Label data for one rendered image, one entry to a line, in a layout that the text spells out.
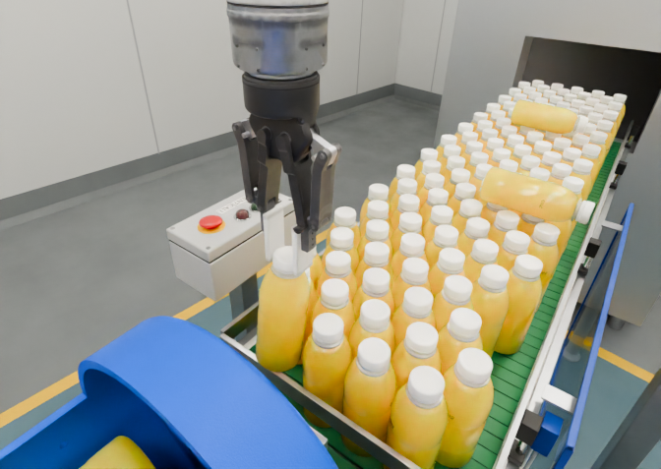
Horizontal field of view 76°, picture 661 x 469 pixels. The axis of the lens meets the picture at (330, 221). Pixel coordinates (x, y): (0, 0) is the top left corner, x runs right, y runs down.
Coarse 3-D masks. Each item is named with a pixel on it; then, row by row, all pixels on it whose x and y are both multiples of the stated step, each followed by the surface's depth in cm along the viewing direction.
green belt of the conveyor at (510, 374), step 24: (600, 192) 124; (576, 240) 102; (552, 288) 87; (552, 312) 82; (528, 336) 76; (504, 360) 72; (528, 360) 72; (504, 384) 67; (504, 408) 64; (336, 432) 60; (504, 432) 61; (336, 456) 57; (360, 456) 57; (480, 456) 58
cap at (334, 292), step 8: (328, 280) 60; (336, 280) 60; (328, 288) 59; (336, 288) 59; (344, 288) 59; (328, 296) 58; (336, 296) 58; (344, 296) 58; (328, 304) 59; (336, 304) 58
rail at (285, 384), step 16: (224, 336) 64; (240, 352) 62; (288, 384) 57; (304, 400) 57; (320, 400) 55; (320, 416) 56; (336, 416) 54; (352, 432) 53; (368, 432) 52; (368, 448) 52; (384, 448) 50; (400, 464) 49
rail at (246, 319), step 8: (320, 256) 81; (256, 304) 70; (248, 312) 68; (256, 312) 70; (240, 320) 67; (248, 320) 69; (256, 320) 71; (224, 328) 65; (232, 328) 66; (240, 328) 68; (232, 336) 67
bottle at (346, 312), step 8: (320, 304) 60; (344, 304) 59; (312, 312) 62; (320, 312) 60; (328, 312) 59; (336, 312) 59; (344, 312) 59; (352, 312) 60; (312, 320) 61; (344, 320) 59; (352, 320) 60; (312, 328) 62; (344, 328) 60
